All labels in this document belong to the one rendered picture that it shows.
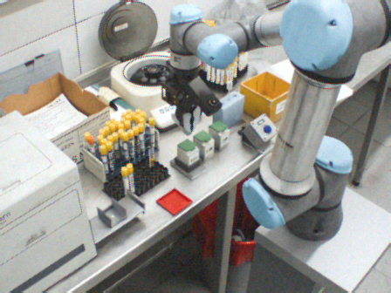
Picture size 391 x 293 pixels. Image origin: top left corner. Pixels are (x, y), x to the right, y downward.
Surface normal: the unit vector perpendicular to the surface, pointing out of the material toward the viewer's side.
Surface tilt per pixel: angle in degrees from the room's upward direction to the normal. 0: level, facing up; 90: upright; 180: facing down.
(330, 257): 1
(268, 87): 90
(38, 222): 90
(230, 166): 0
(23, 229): 90
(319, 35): 83
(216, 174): 0
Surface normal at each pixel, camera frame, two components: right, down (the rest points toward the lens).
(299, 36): -0.82, 0.26
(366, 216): 0.00, -0.76
